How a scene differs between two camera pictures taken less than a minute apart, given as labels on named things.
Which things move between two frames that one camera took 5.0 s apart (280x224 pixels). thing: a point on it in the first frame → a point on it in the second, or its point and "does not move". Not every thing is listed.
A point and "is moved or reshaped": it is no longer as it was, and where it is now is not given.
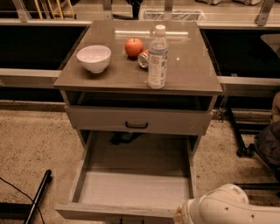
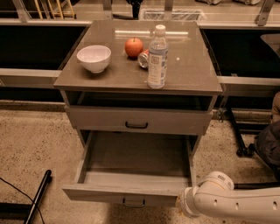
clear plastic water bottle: [157, 59] does not move
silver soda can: [143, 59] does not move
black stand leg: [24, 211] does not move
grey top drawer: [138, 120] does not move
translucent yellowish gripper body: [186, 212] → [185, 201]
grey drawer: [132, 177] is moved or reshaped
